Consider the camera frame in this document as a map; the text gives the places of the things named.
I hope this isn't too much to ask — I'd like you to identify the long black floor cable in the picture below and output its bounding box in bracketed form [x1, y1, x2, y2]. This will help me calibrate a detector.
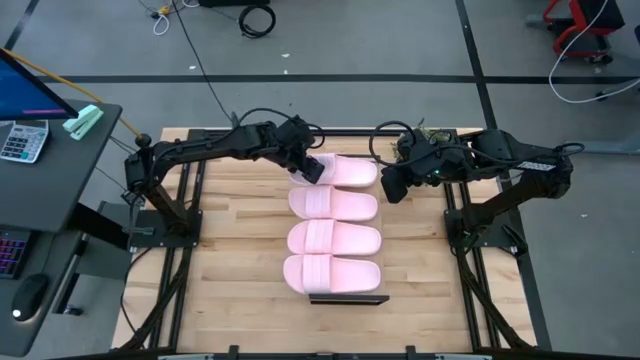
[169, 0, 236, 126]

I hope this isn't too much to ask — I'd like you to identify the mint green stapler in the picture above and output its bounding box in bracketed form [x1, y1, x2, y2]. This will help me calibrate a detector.
[62, 104, 105, 142]

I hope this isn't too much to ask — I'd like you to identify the black frame wooden shelf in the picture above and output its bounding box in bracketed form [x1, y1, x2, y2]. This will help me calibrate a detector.
[299, 149, 390, 306]

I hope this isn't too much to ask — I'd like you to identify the grey table base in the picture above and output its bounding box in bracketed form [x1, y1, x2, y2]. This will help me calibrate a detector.
[563, 77, 640, 156]

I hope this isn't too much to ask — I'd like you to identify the black aluminium table frame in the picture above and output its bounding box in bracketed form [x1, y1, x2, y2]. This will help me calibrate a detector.
[117, 127, 539, 360]

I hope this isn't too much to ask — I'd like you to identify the white cable yellow plug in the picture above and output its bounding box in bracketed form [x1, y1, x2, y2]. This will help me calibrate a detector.
[149, 3, 174, 37]

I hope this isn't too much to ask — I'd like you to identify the pink foam slide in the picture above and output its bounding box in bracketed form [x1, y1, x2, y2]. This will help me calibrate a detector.
[282, 253, 383, 296]
[286, 218, 383, 257]
[288, 152, 379, 189]
[287, 184, 379, 223]

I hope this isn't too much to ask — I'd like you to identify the dark grey desk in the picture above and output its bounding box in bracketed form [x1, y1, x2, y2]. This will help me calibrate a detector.
[0, 97, 124, 359]

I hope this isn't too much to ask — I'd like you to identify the black computer mouse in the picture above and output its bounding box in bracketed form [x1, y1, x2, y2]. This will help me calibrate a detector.
[10, 272, 50, 323]

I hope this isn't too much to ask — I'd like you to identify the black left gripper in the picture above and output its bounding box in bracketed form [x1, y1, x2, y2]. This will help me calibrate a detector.
[272, 115, 327, 186]

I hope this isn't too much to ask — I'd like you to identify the coiled black cable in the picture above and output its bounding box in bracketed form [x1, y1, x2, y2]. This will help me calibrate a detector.
[237, 3, 277, 40]

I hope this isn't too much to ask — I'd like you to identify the black floor box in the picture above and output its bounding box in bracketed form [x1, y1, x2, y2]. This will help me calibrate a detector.
[198, 0, 271, 8]

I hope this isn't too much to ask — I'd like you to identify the white floor cable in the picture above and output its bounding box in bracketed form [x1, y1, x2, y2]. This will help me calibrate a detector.
[548, 0, 640, 105]

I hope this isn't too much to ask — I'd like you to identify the backlit black keyboard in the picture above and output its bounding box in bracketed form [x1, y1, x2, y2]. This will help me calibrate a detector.
[0, 228, 32, 280]

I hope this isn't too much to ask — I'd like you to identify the yellow cable black knob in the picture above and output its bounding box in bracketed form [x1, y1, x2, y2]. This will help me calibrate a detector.
[4, 48, 152, 149]

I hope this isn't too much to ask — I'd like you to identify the computer monitor blue screen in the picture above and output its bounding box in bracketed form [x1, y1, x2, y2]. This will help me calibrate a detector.
[0, 47, 80, 122]

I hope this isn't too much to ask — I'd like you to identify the green potted plant black pot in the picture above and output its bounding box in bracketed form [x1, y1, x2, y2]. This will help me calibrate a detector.
[391, 118, 453, 151]

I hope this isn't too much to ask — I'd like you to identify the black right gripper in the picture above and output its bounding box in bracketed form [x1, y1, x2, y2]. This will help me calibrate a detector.
[381, 130, 477, 205]

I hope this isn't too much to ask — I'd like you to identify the red black cart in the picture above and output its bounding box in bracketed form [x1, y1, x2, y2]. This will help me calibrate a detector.
[524, 0, 626, 65]

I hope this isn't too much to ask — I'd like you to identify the grey calculator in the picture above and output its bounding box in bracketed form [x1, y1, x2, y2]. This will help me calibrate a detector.
[0, 119, 50, 165]

